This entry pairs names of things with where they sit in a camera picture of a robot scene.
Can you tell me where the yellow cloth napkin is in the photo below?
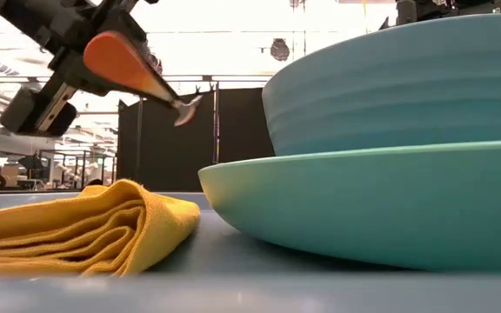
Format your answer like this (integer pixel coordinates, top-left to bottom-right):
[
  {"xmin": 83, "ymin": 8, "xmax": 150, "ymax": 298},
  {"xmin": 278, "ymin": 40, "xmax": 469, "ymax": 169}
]
[{"xmin": 0, "ymin": 178, "xmax": 202, "ymax": 278}]

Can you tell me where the round hanging ceiling fixture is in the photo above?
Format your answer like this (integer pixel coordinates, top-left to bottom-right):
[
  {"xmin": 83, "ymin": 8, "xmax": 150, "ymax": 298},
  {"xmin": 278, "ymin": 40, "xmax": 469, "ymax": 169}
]
[{"xmin": 269, "ymin": 37, "xmax": 291, "ymax": 63}]

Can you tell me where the teal plate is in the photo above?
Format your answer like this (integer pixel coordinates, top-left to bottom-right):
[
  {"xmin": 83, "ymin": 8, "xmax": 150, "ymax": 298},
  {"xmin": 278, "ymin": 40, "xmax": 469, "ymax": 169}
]
[{"xmin": 197, "ymin": 139, "xmax": 501, "ymax": 273}]

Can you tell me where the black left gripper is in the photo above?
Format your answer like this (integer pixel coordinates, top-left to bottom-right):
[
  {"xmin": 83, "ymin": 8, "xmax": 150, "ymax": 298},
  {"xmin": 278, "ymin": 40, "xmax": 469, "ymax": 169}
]
[{"xmin": 0, "ymin": 0, "xmax": 164, "ymax": 139}]

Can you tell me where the background black workstation frame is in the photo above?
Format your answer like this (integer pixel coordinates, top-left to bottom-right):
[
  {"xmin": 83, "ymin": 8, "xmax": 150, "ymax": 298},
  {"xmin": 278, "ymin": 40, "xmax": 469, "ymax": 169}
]
[{"xmin": 17, "ymin": 149, "xmax": 119, "ymax": 191}]

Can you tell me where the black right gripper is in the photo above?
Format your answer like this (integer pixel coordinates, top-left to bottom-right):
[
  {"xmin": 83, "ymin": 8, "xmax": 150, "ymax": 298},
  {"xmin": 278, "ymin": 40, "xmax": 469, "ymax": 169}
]
[{"xmin": 378, "ymin": 0, "xmax": 501, "ymax": 32}]

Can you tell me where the blue ribbed bowl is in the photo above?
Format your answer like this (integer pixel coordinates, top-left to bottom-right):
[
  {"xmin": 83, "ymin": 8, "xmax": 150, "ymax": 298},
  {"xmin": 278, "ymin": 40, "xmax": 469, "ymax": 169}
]
[{"xmin": 261, "ymin": 12, "xmax": 501, "ymax": 157}]

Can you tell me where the blue plastic tray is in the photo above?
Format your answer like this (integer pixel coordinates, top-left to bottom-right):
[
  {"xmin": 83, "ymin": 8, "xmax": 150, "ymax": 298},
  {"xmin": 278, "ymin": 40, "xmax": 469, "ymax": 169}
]
[{"xmin": 0, "ymin": 190, "xmax": 501, "ymax": 313}]

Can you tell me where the fork with orange handle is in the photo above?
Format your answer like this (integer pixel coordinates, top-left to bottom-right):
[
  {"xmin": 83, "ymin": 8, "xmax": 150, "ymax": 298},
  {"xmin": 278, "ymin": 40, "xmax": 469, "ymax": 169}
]
[{"xmin": 83, "ymin": 30, "xmax": 204, "ymax": 128}]

